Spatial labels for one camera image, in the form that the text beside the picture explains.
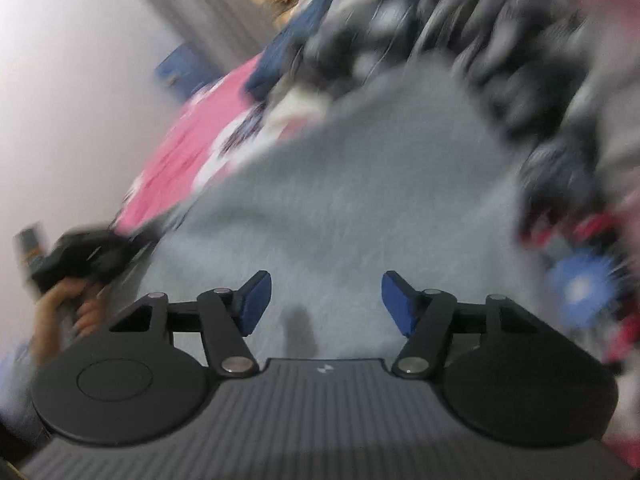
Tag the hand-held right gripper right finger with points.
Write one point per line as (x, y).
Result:
(397, 302)

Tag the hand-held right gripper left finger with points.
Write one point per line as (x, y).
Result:
(255, 302)

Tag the grey sweatpants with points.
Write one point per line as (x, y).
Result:
(350, 185)

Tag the person's left forearm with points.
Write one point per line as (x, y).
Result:
(17, 390)

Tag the person's left hand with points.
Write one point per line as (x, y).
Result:
(55, 315)

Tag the pink floral blanket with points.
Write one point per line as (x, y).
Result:
(190, 150)

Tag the blue water barrel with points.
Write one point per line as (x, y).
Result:
(182, 70)

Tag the blue jeans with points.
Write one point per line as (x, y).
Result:
(295, 40)

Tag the black white plaid shirt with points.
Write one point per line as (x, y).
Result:
(500, 50)

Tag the grey curtain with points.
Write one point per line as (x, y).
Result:
(200, 0)

